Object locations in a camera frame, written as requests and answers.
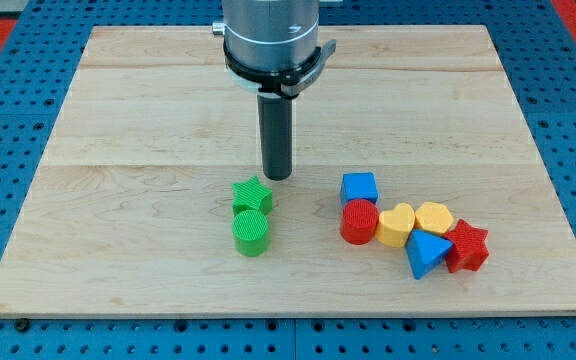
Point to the green cylinder block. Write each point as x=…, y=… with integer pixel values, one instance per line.
x=250, y=229

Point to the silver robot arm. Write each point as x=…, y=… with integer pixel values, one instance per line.
x=270, y=35

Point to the yellow hexagon block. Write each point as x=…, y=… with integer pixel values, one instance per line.
x=434, y=218

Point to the red star block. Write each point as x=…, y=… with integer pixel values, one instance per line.
x=469, y=250

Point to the blue triangle block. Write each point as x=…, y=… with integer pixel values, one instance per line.
x=425, y=251

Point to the red cylinder block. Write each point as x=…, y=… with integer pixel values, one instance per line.
x=359, y=221

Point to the blue cube block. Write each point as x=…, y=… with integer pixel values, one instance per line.
x=358, y=186

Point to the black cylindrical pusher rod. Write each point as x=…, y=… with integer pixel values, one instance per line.
x=275, y=125

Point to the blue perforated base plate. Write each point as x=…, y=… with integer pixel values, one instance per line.
x=38, y=62

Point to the green star block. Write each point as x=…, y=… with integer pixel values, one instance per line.
x=252, y=195

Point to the yellow heart block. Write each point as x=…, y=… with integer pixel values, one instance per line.
x=395, y=225

